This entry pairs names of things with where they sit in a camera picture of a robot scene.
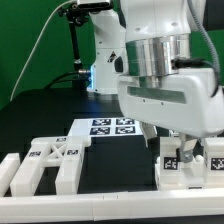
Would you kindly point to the black camera stand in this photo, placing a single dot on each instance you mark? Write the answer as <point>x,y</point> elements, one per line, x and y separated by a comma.
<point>77,14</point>

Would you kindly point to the white chair back part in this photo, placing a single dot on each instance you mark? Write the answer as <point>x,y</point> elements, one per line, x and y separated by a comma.
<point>64,152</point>

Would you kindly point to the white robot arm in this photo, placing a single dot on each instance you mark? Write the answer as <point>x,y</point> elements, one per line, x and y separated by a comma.
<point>172,71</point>

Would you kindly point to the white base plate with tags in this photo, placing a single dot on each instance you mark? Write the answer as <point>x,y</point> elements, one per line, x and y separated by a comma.
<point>105,127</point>

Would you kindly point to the white U-shaped fence frame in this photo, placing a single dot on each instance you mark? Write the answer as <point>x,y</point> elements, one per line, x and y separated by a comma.
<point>103,206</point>

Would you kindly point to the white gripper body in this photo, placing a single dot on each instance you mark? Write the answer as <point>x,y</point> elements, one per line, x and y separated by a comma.
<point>184,102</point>

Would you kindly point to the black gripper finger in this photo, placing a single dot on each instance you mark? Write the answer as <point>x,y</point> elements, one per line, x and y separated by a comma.
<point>187,145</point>
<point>149,132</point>

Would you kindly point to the white chair seat part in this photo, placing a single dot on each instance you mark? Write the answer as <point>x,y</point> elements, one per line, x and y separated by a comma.
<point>191,175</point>

